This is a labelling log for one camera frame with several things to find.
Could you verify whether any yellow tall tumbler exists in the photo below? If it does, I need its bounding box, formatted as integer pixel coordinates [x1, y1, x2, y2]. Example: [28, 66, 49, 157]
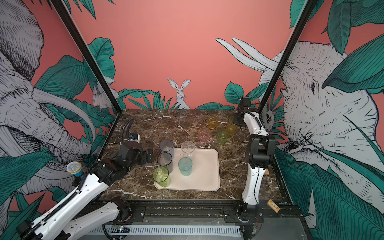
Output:
[226, 115, 238, 135]

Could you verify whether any amber faceted tumbler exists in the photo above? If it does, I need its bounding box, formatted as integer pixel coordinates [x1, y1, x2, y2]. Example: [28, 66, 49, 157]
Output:
[207, 114, 219, 130]

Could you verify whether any dark smoky transparent tumbler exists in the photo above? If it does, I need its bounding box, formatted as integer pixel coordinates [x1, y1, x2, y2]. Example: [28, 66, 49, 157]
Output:
[157, 153, 173, 173]

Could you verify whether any blue-grey transparent tumbler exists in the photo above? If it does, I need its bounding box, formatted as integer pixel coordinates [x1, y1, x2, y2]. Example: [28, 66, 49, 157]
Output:
[159, 139, 174, 158]

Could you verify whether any light green faceted tumbler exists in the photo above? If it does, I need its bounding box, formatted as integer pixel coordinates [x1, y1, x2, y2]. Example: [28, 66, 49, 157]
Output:
[152, 166, 171, 188]

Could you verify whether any teal frosted tumbler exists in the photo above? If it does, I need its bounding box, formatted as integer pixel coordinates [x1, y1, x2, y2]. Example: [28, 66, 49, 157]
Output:
[178, 157, 193, 176]

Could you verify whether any clear pink tall tumbler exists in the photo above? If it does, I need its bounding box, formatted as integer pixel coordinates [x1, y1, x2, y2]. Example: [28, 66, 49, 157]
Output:
[181, 141, 196, 159]

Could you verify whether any beige plastic tray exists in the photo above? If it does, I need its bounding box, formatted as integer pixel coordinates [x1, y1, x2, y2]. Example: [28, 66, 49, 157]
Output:
[166, 148, 220, 191]

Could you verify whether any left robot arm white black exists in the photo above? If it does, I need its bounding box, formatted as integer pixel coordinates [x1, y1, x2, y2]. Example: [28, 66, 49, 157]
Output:
[17, 140, 153, 240]

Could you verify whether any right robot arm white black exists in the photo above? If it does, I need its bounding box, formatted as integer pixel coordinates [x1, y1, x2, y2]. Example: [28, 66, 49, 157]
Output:
[234, 107, 276, 223]

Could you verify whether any green short tumbler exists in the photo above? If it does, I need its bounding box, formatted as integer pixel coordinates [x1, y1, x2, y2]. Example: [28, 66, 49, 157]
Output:
[217, 128, 230, 145]

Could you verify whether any pink faceted short tumbler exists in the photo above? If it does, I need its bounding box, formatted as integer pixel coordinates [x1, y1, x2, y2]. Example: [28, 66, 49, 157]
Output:
[198, 128, 211, 143]

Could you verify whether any white ribbed vent strip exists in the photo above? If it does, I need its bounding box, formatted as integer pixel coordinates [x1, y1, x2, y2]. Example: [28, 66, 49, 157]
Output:
[105, 225, 242, 237]

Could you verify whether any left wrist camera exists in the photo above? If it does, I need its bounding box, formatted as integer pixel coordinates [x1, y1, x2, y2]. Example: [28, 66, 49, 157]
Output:
[129, 133, 141, 143]

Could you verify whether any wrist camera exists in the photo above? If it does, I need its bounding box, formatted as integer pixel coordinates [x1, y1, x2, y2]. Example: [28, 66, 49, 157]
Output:
[237, 98, 252, 110]
[129, 133, 141, 143]

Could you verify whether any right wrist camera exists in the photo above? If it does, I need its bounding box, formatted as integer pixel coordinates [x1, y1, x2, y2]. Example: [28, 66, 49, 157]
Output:
[237, 98, 252, 110]

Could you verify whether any black left frame post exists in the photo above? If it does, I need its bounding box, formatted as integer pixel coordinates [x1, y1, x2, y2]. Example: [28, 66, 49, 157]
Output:
[49, 0, 122, 114]

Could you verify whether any black frame post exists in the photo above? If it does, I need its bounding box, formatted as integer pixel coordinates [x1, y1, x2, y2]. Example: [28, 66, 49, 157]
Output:
[49, 0, 122, 114]
[257, 0, 317, 114]

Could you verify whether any black front frame rail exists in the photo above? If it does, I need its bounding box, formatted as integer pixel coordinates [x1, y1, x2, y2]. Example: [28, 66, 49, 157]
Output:
[126, 200, 305, 224]

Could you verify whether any wooden tag on rail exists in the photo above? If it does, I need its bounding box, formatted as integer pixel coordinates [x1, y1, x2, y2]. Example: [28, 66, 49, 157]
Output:
[267, 200, 281, 213]

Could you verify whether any black right frame post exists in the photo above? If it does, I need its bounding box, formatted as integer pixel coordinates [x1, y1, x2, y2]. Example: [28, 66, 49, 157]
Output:
[257, 0, 317, 114]

